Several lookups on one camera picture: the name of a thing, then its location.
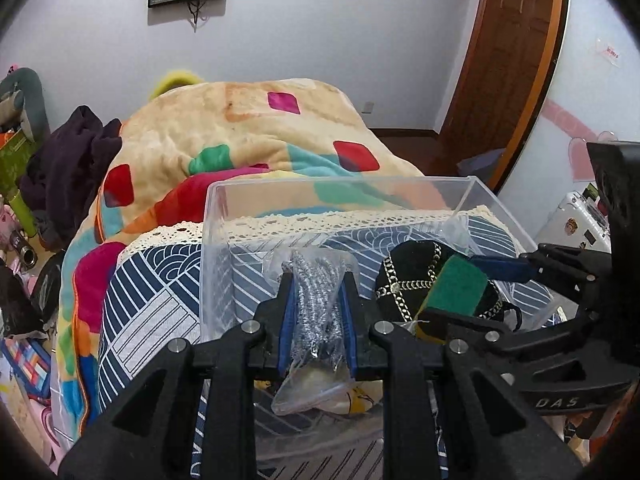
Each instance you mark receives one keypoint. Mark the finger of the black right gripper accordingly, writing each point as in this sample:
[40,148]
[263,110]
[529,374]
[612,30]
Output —
[500,267]
[441,327]

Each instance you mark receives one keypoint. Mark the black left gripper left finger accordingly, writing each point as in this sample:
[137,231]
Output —
[189,391]

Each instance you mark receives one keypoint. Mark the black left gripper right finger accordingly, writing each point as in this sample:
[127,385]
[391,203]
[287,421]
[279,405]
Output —
[446,413]

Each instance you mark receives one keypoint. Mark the yellow green sponge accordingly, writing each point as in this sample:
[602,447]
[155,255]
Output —
[458,289]

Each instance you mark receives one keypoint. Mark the black checkered beret hat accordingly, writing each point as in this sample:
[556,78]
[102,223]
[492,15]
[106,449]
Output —
[409,271]

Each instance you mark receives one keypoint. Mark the yellow patterned silk scarf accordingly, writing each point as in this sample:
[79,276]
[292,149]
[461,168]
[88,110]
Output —
[356,400]

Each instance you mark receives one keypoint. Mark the white suitcase with stickers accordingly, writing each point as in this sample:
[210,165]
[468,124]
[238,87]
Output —
[578,222]

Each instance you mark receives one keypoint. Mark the clear plastic storage box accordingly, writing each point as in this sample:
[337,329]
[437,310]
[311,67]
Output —
[250,225]

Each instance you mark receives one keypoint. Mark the blue white patterned tablecloth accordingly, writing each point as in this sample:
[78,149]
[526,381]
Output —
[153,297]

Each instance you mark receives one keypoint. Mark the brown wooden door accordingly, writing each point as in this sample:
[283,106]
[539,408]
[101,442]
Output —
[505,76]

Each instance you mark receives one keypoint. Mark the dark purple garment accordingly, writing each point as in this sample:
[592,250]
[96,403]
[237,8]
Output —
[63,177]

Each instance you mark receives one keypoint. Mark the colourful fleece blanket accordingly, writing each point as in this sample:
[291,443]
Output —
[171,150]

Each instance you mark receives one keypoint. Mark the green cardboard box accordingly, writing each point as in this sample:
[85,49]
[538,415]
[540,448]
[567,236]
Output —
[14,157]

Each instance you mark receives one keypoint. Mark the green dinosaur plush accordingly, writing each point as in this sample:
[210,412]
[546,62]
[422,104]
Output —
[22,104]

